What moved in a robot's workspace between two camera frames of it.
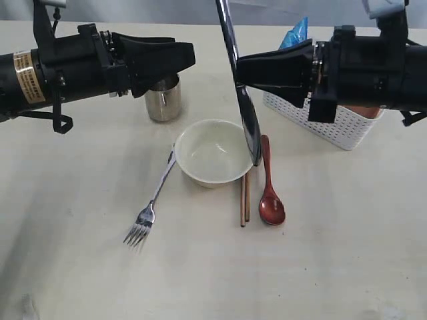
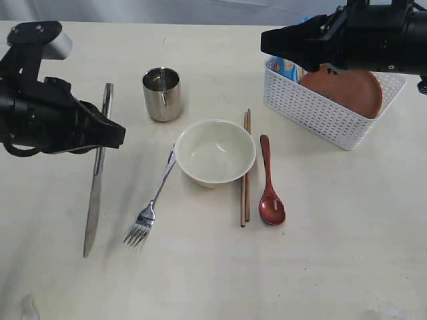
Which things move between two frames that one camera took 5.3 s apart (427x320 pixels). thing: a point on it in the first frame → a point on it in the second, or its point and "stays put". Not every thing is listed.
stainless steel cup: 165,105 stays put
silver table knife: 247,109 → 95,199
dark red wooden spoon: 271,209 stays put
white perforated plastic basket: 348,130 stays put
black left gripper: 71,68 → 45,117
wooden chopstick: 243,201 stays put
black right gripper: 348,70 → 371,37
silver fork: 146,217 stays put
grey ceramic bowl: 213,153 stays put
